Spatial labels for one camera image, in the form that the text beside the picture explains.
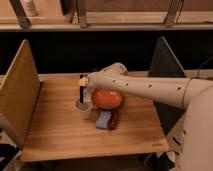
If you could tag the blue sponge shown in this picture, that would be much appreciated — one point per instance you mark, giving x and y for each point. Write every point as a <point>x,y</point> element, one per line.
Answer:
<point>103,120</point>

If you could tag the brown chocolate bar wrapper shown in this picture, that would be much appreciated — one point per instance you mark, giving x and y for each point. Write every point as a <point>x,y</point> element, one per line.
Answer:
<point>112,123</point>

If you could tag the white bottle on shelf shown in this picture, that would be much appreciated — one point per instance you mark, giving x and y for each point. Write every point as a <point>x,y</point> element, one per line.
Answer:
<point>30,8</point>

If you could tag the orange round plate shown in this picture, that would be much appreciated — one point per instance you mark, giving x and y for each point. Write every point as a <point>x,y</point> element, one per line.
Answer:
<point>107,100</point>

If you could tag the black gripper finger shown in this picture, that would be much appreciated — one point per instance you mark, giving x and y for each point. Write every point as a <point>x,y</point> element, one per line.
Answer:
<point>81,94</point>

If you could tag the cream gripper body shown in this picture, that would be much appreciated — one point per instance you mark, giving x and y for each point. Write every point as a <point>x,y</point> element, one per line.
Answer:
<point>83,80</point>

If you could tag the dark right side panel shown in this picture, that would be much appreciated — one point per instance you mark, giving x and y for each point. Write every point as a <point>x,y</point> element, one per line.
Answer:
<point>165,64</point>

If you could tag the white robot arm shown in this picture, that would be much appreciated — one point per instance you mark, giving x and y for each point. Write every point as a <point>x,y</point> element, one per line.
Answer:
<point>193,95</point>

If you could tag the wooden shelf frame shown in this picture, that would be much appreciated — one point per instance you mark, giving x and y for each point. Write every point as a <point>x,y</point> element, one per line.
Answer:
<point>107,15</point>

